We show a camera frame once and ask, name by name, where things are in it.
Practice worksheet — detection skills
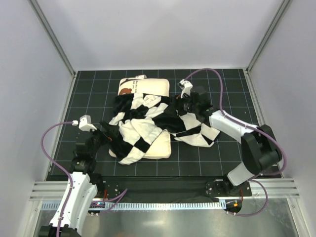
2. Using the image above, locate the black white checkered pillowcase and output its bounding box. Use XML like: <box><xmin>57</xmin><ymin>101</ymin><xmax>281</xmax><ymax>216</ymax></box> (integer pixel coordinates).
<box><xmin>109</xmin><ymin>93</ymin><xmax>220</xmax><ymax>165</ymax></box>

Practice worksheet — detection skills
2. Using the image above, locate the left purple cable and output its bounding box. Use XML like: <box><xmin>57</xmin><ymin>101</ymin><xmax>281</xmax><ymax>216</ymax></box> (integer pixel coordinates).
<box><xmin>40</xmin><ymin>119</ymin><xmax>128</xmax><ymax>215</ymax></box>

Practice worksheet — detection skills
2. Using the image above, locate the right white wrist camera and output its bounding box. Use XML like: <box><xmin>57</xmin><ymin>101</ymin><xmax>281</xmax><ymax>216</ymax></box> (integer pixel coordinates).
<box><xmin>178</xmin><ymin>79</ymin><xmax>193</xmax><ymax>98</ymax></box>

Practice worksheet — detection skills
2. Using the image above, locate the right aluminium corner post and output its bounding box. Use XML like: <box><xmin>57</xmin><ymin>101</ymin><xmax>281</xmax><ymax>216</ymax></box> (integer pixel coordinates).
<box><xmin>245</xmin><ymin>0</ymin><xmax>292</xmax><ymax>75</ymax></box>

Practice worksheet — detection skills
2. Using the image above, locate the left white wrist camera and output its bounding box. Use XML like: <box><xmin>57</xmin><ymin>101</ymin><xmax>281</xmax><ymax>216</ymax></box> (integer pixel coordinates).
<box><xmin>79</xmin><ymin>115</ymin><xmax>97</xmax><ymax>132</ymax></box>

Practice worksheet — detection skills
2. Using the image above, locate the cream pillow with bear print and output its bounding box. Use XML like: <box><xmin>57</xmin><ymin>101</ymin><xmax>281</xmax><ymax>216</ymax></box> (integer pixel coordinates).
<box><xmin>118</xmin><ymin>75</ymin><xmax>171</xmax><ymax>159</ymax></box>

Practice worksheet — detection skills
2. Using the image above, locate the slotted white cable duct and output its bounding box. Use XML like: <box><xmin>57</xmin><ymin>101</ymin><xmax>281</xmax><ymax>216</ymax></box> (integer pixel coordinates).
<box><xmin>41</xmin><ymin>200</ymin><xmax>226</xmax><ymax>211</ymax></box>

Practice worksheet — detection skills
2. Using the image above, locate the aluminium front frame rail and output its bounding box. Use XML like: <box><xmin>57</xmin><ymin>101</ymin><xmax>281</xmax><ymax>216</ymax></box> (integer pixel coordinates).
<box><xmin>30</xmin><ymin>178</ymin><xmax>300</xmax><ymax>201</ymax></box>

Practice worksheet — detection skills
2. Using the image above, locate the black grid cutting mat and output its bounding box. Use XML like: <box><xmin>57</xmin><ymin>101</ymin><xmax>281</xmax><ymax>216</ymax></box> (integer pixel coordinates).
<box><xmin>46</xmin><ymin>69</ymin><xmax>282</xmax><ymax>178</ymax></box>

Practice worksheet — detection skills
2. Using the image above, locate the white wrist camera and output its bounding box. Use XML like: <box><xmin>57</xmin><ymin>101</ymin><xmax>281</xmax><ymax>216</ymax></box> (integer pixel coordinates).
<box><xmin>79</xmin><ymin>115</ymin><xmax>97</xmax><ymax>132</ymax></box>
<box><xmin>178</xmin><ymin>79</ymin><xmax>193</xmax><ymax>98</ymax></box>

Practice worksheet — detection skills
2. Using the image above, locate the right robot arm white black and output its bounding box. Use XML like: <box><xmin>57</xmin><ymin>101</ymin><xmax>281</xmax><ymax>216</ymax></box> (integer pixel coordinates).
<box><xmin>174</xmin><ymin>80</ymin><xmax>285</xmax><ymax>196</ymax></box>

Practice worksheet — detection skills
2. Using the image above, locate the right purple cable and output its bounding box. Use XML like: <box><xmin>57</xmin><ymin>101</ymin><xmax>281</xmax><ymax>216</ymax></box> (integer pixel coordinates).
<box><xmin>184</xmin><ymin>68</ymin><xmax>288</xmax><ymax>217</ymax></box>

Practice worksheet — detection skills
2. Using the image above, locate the aluminium corner post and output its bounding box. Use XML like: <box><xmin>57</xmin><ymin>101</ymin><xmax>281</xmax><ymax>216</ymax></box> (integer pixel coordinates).
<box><xmin>27</xmin><ymin>0</ymin><xmax>76</xmax><ymax>78</ymax></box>
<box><xmin>245</xmin><ymin>0</ymin><xmax>292</xmax><ymax>75</ymax></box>

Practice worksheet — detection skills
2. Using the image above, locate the left aluminium corner post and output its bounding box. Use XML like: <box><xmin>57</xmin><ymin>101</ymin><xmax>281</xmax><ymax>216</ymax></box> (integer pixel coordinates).
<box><xmin>27</xmin><ymin>0</ymin><xmax>76</xmax><ymax>78</ymax></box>

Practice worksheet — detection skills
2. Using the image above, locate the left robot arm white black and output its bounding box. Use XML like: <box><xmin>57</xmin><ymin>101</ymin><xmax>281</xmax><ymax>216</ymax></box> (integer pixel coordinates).
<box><xmin>39</xmin><ymin>116</ymin><xmax>112</xmax><ymax>237</ymax></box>

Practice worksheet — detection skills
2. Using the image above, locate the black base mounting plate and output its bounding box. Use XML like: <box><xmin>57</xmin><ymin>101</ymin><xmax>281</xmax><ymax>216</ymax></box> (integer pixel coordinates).
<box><xmin>98</xmin><ymin>176</ymin><xmax>252</xmax><ymax>202</ymax></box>

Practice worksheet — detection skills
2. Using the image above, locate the purple cable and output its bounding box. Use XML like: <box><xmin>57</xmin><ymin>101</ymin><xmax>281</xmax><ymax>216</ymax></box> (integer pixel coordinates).
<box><xmin>184</xmin><ymin>68</ymin><xmax>288</xmax><ymax>217</ymax></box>
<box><xmin>40</xmin><ymin>119</ymin><xmax>128</xmax><ymax>215</ymax></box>

